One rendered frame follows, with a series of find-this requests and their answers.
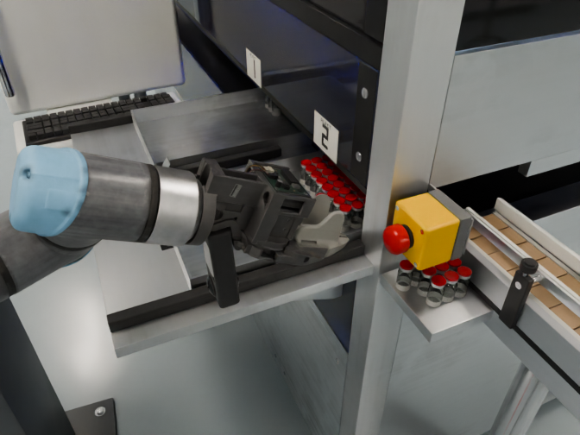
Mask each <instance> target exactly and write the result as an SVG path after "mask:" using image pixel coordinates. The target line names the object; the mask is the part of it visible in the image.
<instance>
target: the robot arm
mask: <svg viewBox="0 0 580 435"><path fill-rule="evenodd" d="M289 170H290V168H289V167H283V166H278V165H275V164H270V163H266V162H261V161H253V160H249V162H248V164H247V166H246V168H245V170H244V172H242V171H237V170H233V169H228V168H223V167H220V166H219V165H218V163H217V161H216V160H215V159H211V158H206V157H203V158H202V161H201V163H200V165H199V170H198V172H197V174H195V173H192V172H190V171H186V170H181V169H176V168H170V167H161V166H156V165H151V164H146V163H142V162H137V161H128V160H123V159H118V158H113V157H108V156H103V155H98V154H90V153H85V152H80V151H78V150H77V149H74V148H50V147H43V146H37V145H31V146H27V147H26V148H24V149H22V151H21V152H20V153H19V155H18V157H17V160H16V167H15V171H14V175H13V180H12V187H11V194H10V202H9V210H7V211H4V212H2V213H0V302H2V301H4V300H6V299H7V298H9V297H10V296H12V295H14V294H17V293H19V292H21V291H22V290H23V289H25V288H27V287H29V286H31V285H33V284H35V283H36V282H37V281H39V280H41V279H43V278H45V277H46V276H48V275H50V274H51V273H53V272H55V271H56V270H58V269H60V268H64V267H67V266H70V265H73V264H74V263H76V262H79V261H80V260H82V259H83V258H84V257H85V256H87V255H88V254H89V253H90V251H91V250H92V248H93V247H94V246H95V245H96V244H97V243H99V242H100V241H101V240H102V239H103V240H113V241H123V242H133V243H147V244H158V245H168V246H182V245H184V244H186V245H196V246H199V245H201V244H202V243H203V248H204V253H205V261H206V267H207V271H208V278H207V287H208V290H209V291H210V293H211V294H212V295H213V296H214V297H216V299H217V302H218V305H219V307H220V308H225V307H228V306H233V305H235V304H238V303H239V301H240V299H239V292H238V286H239V278H238V275H237V273H236V265H235V258H234V252H233V246H234V248H235V250H241V249H242V250H243V253H245V254H248V255H250V256H252V257H254V258H257V259H261V260H264V261H269V262H275V263H286V264H290V265H297V266H303V265H308V264H311V263H314V262H319V261H322V260H323V259H324V258H325V257H327V256H330V255H333V254H335V253H336V252H338V251H339V250H340V249H342V248H343V247H344V246H345V245H346V244H347V242H348V241H349V238H348V237H347V236H346V235H344V234H342V233H340V232H341V229H342V226H343V223H344V214H343V213H342V212H341V211H334V212H332V213H331V214H330V215H329V216H328V213H329V209H330V204H331V199H330V197H329V196H327V195H325V194H319V195H317V196H316V197H315V198H314V199H312V198H311V196H310V195H309V193H308V192H307V191H306V189H305V188H304V187H303V186H302V185H301V184H300V183H299V181H298V180H297V179H296V178H295V177H294V175H293V174H292V173H291V172H290V171H289ZM288 240H290V241H288ZM232 244H233V245H232Z"/></svg>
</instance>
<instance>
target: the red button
mask: <svg viewBox="0 0 580 435"><path fill-rule="evenodd" d="M382 238H383V242H384V245H385V247H386V249H387V250H388V252H389V253H391V254H394V255H399V254H402V253H405V252H407V251H408V250H409V247H410V239H409V235H408V234H407V231H406V229H405V228H404V227H403V226H402V225H401V224H392V225H389V226H387V227H386V229H385V230H384V231H383V233H382Z"/></svg>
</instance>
